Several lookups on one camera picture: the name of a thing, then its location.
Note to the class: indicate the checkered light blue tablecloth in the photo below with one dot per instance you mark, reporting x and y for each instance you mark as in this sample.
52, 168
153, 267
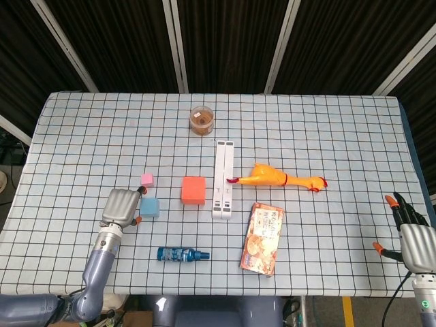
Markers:
102, 136

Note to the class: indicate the metal table leg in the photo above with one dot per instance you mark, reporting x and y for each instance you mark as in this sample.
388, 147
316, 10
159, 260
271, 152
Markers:
304, 311

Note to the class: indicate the clear jar of rubber bands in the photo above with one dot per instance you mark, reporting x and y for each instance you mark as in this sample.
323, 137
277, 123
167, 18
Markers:
202, 121

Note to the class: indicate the brown cardboard box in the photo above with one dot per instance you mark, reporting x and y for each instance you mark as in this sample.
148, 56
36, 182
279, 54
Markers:
139, 320

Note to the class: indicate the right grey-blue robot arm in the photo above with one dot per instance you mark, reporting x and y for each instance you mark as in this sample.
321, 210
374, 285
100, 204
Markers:
425, 303

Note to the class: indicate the white folding stand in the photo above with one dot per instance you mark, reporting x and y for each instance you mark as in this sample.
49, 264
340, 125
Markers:
218, 177

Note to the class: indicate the light blue block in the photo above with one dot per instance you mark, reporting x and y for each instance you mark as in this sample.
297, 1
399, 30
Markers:
151, 207

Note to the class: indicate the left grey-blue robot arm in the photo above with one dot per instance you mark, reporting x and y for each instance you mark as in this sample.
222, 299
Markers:
98, 262

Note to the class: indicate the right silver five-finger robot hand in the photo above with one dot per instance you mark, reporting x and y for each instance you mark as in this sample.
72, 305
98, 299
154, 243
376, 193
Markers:
420, 245

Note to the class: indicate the white frame post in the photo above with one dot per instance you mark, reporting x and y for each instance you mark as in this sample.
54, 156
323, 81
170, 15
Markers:
175, 44
407, 63
282, 44
66, 47
13, 131

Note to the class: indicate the orange cookie box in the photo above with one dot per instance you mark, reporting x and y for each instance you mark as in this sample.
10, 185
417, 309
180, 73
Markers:
262, 238

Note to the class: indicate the yellow rubber chicken toy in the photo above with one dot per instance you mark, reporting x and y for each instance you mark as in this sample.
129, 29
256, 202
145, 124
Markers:
265, 177

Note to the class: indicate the grey-blue robot torso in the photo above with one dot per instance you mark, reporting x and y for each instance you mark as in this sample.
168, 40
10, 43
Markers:
211, 311

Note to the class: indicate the white plastic bag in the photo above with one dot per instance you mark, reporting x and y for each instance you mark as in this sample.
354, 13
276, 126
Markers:
114, 301

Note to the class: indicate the small pink foam block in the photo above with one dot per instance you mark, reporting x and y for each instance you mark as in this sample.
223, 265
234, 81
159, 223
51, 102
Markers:
147, 180

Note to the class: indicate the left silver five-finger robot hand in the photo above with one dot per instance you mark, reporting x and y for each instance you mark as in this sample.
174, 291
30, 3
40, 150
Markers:
121, 207

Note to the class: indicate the blue spray bottle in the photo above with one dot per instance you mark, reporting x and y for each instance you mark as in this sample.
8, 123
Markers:
177, 254

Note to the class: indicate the large orange foam block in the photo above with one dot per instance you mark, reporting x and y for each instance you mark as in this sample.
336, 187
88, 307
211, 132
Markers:
193, 190

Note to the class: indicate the dark brown curtain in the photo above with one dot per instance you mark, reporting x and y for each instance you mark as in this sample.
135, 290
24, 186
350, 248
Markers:
231, 41

